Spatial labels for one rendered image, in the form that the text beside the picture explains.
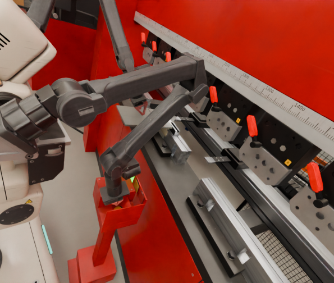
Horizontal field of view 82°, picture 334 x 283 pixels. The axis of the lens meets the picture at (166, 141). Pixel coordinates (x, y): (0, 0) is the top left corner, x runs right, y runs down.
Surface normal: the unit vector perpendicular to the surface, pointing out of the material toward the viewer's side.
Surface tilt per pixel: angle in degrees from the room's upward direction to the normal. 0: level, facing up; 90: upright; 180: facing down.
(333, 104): 90
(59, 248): 0
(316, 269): 90
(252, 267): 90
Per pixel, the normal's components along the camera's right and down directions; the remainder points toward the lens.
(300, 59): -0.85, -0.01
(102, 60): 0.40, 0.62
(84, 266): 0.33, -0.78
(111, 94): 0.73, 0.44
